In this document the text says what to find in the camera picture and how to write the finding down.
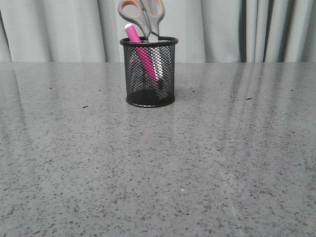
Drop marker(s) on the black mesh pen holder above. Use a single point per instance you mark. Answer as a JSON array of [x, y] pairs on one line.
[[140, 90]]

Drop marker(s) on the grey curtain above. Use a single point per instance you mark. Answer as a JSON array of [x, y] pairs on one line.
[[221, 31]]

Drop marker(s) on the pink marker pen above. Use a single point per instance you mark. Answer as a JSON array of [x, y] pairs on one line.
[[145, 58]]

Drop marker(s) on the grey orange scissors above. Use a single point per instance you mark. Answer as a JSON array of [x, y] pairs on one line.
[[147, 20]]

